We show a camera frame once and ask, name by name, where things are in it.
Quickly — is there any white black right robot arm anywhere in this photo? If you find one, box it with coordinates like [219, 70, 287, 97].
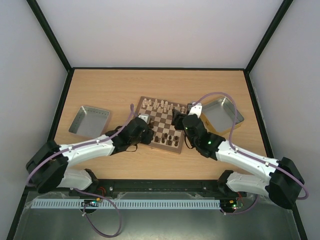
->
[171, 105, 305, 210]

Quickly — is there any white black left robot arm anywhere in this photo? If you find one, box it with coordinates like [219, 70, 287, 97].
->
[26, 114, 154, 193]

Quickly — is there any wooden chess board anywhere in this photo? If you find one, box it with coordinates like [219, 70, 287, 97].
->
[135, 96, 185, 154]

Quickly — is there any dark placed piece far right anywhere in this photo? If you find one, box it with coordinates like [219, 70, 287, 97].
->
[174, 136, 179, 147]

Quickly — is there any dark placed piece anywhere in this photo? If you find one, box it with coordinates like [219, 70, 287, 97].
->
[167, 135, 172, 146]
[174, 136, 179, 147]

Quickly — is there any metal tin lid left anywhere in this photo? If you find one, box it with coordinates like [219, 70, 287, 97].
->
[68, 105, 111, 139]

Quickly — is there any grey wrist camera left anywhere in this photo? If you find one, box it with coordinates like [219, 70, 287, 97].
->
[138, 113, 151, 125]

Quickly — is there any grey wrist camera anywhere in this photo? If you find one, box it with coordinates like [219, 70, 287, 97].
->
[188, 104, 203, 118]
[138, 113, 151, 125]

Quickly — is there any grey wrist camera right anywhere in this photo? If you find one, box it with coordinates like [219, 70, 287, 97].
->
[188, 104, 203, 118]

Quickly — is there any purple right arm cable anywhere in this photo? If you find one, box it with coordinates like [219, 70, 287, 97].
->
[192, 91, 309, 216]

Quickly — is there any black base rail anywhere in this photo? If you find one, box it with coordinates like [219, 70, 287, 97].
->
[24, 177, 291, 201]

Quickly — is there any black enclosure frame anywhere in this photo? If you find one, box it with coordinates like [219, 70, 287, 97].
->
[6, 0, 308, 240]

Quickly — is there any slotted white cable duct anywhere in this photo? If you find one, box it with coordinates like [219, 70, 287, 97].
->
[30, 198, 221, 210]

